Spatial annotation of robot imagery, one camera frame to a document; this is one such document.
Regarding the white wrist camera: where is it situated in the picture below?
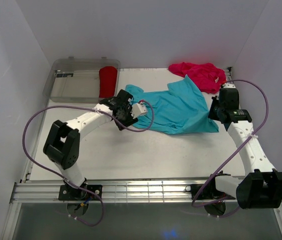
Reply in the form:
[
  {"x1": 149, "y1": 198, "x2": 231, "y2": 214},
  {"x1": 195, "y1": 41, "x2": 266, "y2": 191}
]
[
  {"x1": 131, "y1": 103, "x2": 148, "y2": 119},
  {"x1": 221, "y1": 82, "x2": 236, "y2": 89}
]

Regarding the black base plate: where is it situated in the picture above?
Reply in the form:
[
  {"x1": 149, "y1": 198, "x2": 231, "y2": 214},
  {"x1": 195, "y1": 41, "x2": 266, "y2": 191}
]
[
  {"x1": 186, "y1": 183, "x2": 228, "y2": 200},
  {"x1": 58, "y1": 183, "x2": 103, "y2": 201}
]

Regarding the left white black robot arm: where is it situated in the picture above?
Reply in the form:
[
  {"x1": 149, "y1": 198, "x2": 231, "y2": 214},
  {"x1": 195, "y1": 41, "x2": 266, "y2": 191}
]
[{"x1": 43, "y1": 89, "x2": 138, "y2": 200}]

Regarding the rolled red t shirt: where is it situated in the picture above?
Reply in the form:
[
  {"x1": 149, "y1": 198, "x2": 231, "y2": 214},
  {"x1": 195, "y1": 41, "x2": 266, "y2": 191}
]
[{"x1": 99, "y1": 66, "x2": 118, "y2": 98}]

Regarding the magenta t shirt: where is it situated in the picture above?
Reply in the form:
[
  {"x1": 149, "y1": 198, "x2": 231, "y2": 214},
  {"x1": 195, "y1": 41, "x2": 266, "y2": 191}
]
[{"x1": 168, "y1": 62, "x2": 227, "y2": 94}]

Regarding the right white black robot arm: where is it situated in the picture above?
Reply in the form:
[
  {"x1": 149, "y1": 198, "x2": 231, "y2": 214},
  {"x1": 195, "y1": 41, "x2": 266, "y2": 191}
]
[{"x1": 206, "y1": 84, "x2": 282, "y2": 209}]

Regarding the cyan t shirt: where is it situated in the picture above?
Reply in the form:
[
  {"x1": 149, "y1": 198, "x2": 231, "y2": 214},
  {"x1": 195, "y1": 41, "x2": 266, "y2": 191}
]
[{"x1": 125, "y1": 76, "x2": 219, "y2": 135}]

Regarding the aluminium frame rail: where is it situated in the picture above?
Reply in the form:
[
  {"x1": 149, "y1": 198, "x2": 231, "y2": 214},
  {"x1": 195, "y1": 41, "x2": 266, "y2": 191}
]
[{"x1": 10, "y1": 178, "x2": 279, "y2": 204}]

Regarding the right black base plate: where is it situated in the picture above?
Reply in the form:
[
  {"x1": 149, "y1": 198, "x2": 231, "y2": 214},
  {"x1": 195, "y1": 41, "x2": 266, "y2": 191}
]
[{"x1": 186, "y1": 183, "x2": 228, "y2": 200}]

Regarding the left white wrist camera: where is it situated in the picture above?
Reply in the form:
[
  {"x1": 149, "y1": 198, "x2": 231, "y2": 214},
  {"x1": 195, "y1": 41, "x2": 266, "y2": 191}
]
[{"x1": 131, "y1": 103, "x2": 148, "y2": 119}]

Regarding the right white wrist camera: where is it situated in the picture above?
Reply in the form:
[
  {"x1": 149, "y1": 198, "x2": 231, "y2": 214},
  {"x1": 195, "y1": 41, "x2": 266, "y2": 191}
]
[{"x1": 221, "y1": 82, "x2": 236, "y2": 89}]

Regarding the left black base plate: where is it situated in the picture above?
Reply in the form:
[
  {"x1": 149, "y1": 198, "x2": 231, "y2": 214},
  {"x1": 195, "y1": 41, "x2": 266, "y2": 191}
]
[{"x1": 58, "y1": 183, "x2": 103, "y2": 201}]

